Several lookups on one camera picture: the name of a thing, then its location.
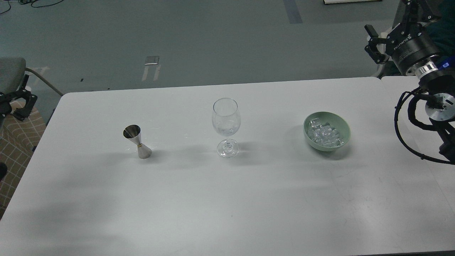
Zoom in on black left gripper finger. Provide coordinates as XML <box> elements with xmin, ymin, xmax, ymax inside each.
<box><xmin>11</xmin><ymin>74</ymin><xmax>38</xmax><ymax>122</ymax></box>

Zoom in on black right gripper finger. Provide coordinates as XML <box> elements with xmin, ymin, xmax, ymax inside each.
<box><xmin>402</xmin><ymin>0</ymin><xmax>441</xmax><ymax>27</ymax></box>
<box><xmin>364</xmin><ymin>25</ymin><xmax>391</xmax><ymax>64</ymax></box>

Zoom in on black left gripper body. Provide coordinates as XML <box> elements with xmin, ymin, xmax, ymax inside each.
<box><xmin>0</xmin><ymin>92</ymin><xmax>15</xmax><ymax>128</ymax></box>

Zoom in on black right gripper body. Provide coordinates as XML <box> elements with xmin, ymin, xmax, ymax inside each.
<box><xmin>386</xmin><ymin>23</ymin><xmax>441</xmax><ymax>76</ymax></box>

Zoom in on clear ice cubes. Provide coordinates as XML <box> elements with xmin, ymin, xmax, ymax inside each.
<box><xmin>307</xmin><ymin>118</ymin><xmax>346</xmax><ymax>148</ymax></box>

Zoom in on steel double jigger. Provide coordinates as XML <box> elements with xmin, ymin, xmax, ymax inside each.
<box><xmin>123</xmin><ymin>124</ymin><xmax>152</xmax><ymax>159</ymax></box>

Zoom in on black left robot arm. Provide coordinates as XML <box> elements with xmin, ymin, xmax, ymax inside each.
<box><xmin>0</xmin><ymin>74</ymin><xmax>29</xmax><ymax>181</ymax></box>

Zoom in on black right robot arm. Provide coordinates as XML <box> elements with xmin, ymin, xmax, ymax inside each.
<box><xmin>365</xmin><ymin>0</ymin><xmax>454</xmax><ymax>164</ymax></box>

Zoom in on clear wine glass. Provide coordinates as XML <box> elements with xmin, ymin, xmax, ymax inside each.
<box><xmin>212</xmin><ymin>98</ymin><xmax>241</xmax><ymax>158</ymax></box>

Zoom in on grey office chair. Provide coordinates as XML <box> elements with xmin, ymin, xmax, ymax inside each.
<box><xmin>373</xmin><ymin>44</ymin><xmax>394</xmax><ymax>79</ymax></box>

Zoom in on person in teal shirt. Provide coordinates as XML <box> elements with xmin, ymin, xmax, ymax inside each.
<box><xmin>385</xmin><ymin>0</ymin><xmax>455</xmax><ymax>76</ymax></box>

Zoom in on grey chair at left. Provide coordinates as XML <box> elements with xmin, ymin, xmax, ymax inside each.
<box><xmin>0</xmin><ymin>57</ymin><xmax>64</xmax><ymax>97</ymax></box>

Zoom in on green ceramic bowl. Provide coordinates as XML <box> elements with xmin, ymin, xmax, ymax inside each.
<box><xmin>303</xmin><ymin>111</ymin><xmax>351</xmax><ymax>152</ymax></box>

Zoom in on black floor cables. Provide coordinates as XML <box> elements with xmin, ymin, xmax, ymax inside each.
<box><xmin>0</xmin><ymin>0</ymin><xmax>64</xmax><ymax>15</ymax></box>

